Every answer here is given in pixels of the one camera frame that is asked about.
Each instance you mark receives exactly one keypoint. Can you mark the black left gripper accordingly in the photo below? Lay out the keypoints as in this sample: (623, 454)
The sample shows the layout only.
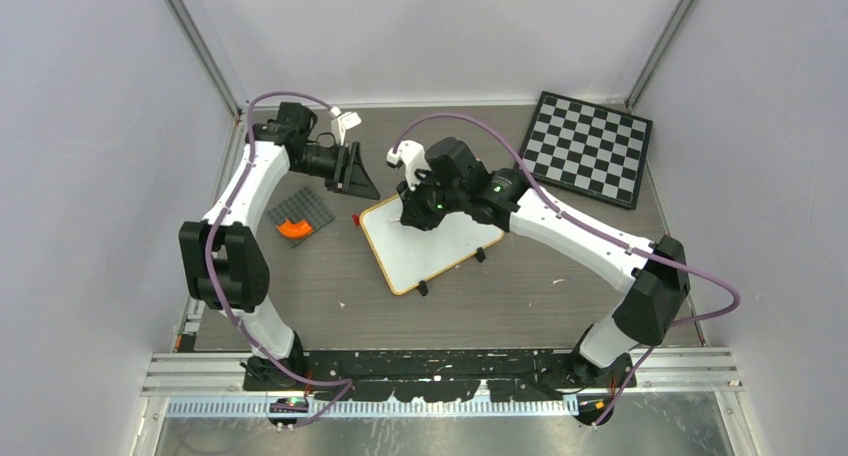
(357, 181)

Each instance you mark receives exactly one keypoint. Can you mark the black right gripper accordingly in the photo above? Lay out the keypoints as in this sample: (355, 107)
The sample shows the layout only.
(414, 209)

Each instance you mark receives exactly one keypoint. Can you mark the white whiteboard orange frame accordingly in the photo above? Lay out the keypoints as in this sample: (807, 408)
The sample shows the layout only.
(409, 258)

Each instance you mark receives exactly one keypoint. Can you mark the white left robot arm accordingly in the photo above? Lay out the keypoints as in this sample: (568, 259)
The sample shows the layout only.
(222, 260)

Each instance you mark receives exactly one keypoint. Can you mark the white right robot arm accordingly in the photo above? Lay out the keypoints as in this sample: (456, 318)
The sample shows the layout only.
(653, 293)

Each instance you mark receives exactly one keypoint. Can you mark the grey studded building plate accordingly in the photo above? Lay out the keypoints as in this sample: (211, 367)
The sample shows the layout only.
(304, 204)

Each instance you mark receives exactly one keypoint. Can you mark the orange curved block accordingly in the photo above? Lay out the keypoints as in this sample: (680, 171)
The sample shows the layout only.
(295, 231)

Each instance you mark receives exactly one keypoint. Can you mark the black white checkerboard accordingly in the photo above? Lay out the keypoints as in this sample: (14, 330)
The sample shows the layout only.
(587, 149)

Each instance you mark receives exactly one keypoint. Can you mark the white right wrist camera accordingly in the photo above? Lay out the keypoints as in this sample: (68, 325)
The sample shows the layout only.
(411, 156)

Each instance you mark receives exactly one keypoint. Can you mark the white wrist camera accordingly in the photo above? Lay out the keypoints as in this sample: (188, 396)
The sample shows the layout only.
(341, 122)
(411, 156)

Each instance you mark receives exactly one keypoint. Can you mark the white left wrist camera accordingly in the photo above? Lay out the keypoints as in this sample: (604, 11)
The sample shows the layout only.
(341, 122)

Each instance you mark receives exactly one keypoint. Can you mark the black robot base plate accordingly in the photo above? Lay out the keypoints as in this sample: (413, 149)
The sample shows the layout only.
(509, 375)

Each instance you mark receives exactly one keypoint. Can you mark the aluminium rail frame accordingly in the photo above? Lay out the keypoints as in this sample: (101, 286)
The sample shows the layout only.
(210, 384)

